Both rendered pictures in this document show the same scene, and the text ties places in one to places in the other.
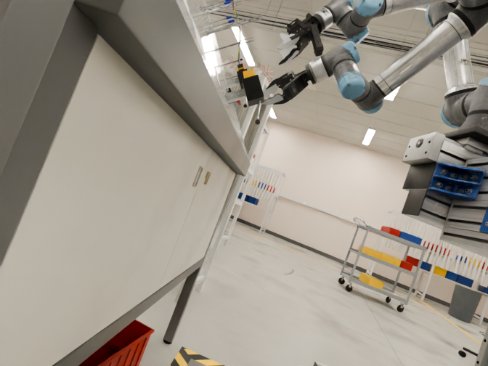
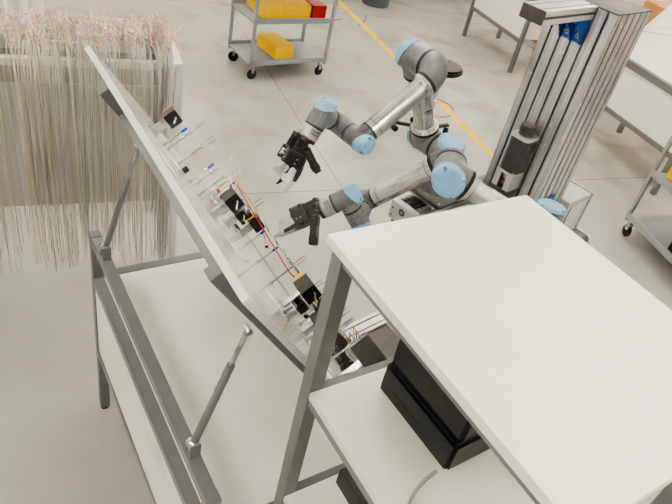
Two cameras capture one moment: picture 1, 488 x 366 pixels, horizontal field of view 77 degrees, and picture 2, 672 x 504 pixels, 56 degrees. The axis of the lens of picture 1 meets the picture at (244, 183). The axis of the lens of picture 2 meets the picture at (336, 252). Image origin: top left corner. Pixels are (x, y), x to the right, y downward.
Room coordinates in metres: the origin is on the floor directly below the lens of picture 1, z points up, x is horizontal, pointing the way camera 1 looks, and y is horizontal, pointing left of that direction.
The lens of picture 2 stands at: (-0.41, 1.25, 2.50)
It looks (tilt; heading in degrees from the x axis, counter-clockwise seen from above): 37 degrees down; 315
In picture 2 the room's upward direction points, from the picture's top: 13 degrees clockwise
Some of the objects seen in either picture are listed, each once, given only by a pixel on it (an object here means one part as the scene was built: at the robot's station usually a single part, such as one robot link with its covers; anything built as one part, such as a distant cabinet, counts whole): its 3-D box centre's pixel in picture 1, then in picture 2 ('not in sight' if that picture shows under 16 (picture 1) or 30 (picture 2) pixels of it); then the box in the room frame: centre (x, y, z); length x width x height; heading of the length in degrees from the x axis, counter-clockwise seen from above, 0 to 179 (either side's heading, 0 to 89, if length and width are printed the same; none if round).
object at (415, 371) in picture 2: not in sight; (475, 376); (0.01, 0.34, 1.56); 0.30 x 0.23 x 0.19; 85
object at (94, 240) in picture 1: (138, 222); not in sight; (0.55, 0.15, 0.60); 0.55 x 0.02 x 0.39; 174
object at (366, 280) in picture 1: (375, 261); (276, 14); (4.62, -2.26, 0.54); 0.99 x 0.50 x 1.08; 85
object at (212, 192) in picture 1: (205, 216); not in sight; (1.09, 0.08, 0.60); 0.55 x 0.03 x 0.39; 174
